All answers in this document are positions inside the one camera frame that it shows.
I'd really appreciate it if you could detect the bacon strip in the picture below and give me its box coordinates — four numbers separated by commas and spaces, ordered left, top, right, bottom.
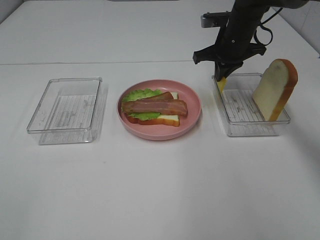
121, 88, 174, 104
121, 99, 188, 116

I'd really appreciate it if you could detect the clear plastic tray right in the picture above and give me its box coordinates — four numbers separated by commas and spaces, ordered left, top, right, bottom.
213, 73, 291, 137

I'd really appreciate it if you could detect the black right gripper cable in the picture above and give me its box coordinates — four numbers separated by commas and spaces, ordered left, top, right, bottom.
252, 6, 285, 47

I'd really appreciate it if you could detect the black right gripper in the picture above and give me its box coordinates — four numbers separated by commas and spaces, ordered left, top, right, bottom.
193, 0, 266, 82

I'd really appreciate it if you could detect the green lettuce leaf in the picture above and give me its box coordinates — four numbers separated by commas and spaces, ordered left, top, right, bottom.
121, 88, 163, 121

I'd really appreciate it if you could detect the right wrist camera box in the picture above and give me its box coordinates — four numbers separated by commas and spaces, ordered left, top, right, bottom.
200, 11, 231, 28

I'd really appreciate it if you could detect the yellow cheese slice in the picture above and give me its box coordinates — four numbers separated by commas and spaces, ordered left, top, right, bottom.
215, 77, 227, 94

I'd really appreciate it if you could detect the clear plastic tray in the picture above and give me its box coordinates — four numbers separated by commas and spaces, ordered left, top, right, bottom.
213, 73, 291, 137
26, 77, 107, 145

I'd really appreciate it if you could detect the bread slice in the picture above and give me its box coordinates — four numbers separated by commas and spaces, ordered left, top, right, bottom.
125, 92, 180, 127
252, 58, 298, 122

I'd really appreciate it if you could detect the pink round plate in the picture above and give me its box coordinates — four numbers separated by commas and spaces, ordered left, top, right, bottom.
117, 79, 202, 141

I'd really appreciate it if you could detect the clear plastic tray left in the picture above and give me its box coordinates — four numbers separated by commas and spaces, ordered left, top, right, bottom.
26, 77, 107, 145

